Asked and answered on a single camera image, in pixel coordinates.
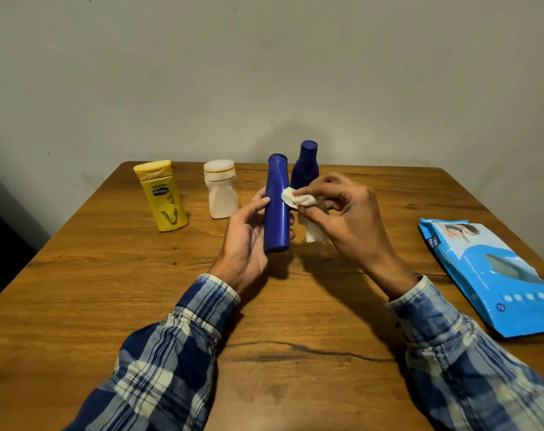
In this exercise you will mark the person's left hand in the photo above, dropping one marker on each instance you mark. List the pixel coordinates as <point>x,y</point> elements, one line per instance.
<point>242,246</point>

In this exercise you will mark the person's right hand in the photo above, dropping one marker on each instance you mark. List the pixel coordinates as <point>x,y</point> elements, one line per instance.
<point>357,228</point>

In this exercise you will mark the dark blue bottle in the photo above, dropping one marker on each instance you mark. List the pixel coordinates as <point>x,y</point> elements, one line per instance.
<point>276,219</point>
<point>304,166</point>

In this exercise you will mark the white bottle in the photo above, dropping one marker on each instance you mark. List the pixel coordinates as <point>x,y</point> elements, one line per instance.
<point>222,197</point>

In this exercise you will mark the white wet wipe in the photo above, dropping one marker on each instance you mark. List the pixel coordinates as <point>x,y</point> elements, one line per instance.
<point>292,197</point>

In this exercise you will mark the yellow bottle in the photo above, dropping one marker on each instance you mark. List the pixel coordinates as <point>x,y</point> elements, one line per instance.
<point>162,201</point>

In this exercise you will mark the blue wet wipes pack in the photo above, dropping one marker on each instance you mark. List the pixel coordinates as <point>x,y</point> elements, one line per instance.
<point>478,269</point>

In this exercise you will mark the person's left forearm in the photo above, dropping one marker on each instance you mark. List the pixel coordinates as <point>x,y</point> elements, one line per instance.
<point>173,354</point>

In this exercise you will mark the person's right forearm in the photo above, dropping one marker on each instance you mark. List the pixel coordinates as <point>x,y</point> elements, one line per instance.
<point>456,354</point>

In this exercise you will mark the wooden table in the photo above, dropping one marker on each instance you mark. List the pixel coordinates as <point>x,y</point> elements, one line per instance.
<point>74,287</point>

